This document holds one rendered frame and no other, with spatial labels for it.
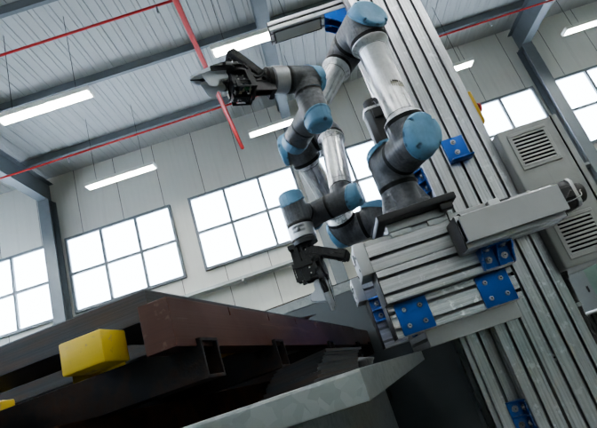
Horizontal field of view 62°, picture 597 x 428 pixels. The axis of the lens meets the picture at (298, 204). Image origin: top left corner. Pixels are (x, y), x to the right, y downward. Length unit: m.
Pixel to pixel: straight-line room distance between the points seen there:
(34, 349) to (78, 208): 12.12
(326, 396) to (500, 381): 1.16
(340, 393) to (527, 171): 1.29
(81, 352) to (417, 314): 0.94
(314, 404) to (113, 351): 0.27
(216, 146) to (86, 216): 3.48
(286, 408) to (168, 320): 0.18
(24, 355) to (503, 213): 1.05
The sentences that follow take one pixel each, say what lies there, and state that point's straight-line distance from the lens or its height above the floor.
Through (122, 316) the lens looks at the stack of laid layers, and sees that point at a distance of 0.68.
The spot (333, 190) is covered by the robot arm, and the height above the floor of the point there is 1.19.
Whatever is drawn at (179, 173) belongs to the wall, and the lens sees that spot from 12.16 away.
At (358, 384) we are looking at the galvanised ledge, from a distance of 0.49.
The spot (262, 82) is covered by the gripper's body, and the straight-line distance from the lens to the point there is 1.31.
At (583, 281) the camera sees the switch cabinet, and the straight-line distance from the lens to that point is 11.47.
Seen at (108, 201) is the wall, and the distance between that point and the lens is 12.57.
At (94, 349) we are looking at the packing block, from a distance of 0.65.
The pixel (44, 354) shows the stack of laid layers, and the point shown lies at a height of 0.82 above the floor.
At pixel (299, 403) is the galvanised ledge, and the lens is 0.51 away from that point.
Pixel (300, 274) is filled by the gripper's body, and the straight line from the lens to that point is 1.37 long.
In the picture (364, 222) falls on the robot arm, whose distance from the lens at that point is 1.93.
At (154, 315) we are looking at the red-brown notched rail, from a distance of 0.62.
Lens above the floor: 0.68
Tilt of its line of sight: 20 degrees up
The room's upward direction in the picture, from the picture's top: 19 degrees counter-clockwise
